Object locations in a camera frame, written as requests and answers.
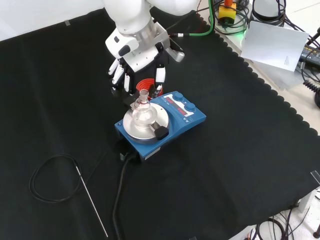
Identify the black cloth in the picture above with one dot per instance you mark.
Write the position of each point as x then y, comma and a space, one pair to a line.
225, 150

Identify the yellow stop button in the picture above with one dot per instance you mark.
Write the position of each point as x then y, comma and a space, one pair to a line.
227, 12

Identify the pale board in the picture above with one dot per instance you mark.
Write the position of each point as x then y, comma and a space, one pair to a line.
273, 46

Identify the heater with blue base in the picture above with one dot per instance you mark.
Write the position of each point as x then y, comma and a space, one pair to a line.
175, 120

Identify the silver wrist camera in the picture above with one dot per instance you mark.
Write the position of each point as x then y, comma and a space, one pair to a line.
176, 53

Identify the black power adapter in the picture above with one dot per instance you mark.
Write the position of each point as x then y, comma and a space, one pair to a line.
311, 53

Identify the grey tape piece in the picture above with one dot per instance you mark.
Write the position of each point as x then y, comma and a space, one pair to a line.
67, 23

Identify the clear glass round-bottom flask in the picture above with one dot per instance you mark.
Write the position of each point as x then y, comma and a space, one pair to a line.
142, 115

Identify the thin metal probe rod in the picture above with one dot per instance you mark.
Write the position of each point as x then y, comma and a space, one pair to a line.
91, 200

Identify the clear tape piece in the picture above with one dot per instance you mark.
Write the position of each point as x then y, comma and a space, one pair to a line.
316, 176

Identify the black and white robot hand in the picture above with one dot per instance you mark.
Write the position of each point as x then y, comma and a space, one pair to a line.
140, 58

